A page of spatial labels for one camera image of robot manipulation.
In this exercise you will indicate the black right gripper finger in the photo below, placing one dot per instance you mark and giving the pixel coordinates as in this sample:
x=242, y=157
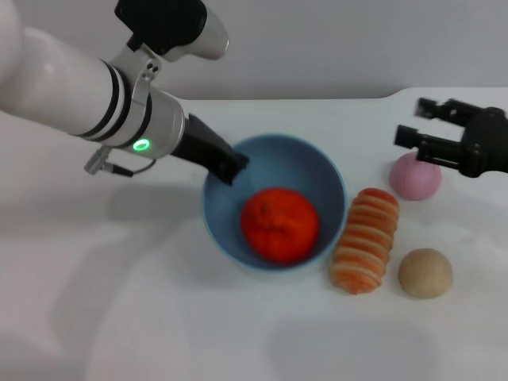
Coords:
x=444, y=109
x=428, y=147

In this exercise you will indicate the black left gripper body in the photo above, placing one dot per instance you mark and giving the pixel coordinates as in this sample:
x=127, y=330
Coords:
x=202, y=147

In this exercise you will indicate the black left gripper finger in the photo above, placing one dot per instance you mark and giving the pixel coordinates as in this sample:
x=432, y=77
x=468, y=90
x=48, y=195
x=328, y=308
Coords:
x=234, y=168

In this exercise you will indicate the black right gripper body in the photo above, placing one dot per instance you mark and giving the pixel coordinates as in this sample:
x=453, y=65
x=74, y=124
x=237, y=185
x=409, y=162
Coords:
x=488, y=143

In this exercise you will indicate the orange fruit with stem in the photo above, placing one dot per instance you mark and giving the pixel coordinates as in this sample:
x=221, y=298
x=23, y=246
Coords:
x=279, y=226

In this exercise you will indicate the blue bowl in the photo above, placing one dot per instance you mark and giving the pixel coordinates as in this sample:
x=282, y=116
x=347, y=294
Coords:
x=313, y=178

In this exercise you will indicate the pink round bun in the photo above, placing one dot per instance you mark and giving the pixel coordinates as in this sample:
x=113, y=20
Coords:
x=414, y=182

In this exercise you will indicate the orange striped bread roll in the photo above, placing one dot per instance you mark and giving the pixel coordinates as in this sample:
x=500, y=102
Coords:
x=365, y=242

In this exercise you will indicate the tan round bun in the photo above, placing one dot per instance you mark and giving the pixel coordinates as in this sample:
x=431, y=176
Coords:
x=424, y=274

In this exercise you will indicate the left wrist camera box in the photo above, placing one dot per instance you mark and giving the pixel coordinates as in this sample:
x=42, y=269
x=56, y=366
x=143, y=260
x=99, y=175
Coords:
x=166, y=24

